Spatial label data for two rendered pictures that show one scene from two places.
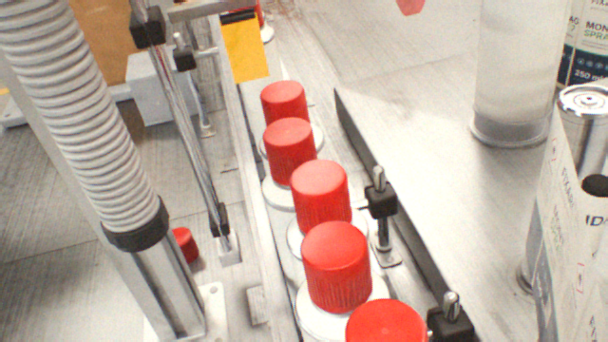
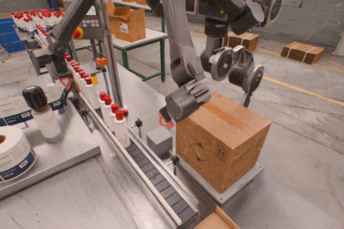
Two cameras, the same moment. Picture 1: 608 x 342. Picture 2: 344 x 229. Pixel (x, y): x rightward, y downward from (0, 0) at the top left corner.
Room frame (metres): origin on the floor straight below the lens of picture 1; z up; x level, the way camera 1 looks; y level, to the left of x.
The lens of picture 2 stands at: (1.46, -0.14, 1.61)
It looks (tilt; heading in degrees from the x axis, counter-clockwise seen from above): 38 degrees down; 148
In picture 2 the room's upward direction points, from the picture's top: straight up
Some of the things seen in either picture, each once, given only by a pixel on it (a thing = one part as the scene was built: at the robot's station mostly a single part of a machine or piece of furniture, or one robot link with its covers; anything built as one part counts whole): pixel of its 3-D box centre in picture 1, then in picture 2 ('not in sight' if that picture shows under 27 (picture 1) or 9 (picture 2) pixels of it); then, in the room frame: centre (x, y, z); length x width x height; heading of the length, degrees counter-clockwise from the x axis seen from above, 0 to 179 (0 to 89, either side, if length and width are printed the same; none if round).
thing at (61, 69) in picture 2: not in sight; (61, 67); (0.40, -0.11, 1.21); 0.10 x 0.07 x 0.07; 7
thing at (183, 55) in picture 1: (206, 80); (136, 131); (0.70, 0.11, 0.91); 0.07 x 0.03 x 0.16; 95
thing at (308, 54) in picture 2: not in sight; (301, 52); (-0.68, 4.44, 0.11); 0.65 x 0.54 x 0.22; 10
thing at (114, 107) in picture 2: not in sight; (117, 122); (0.67, 0.04, 0.98); 0.05 x 0.05 x 0.20
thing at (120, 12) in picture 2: not in sight; (115, 18); (-1.70, 0.85, 0.96); 0.53 x 0.45 x 0.37; 105
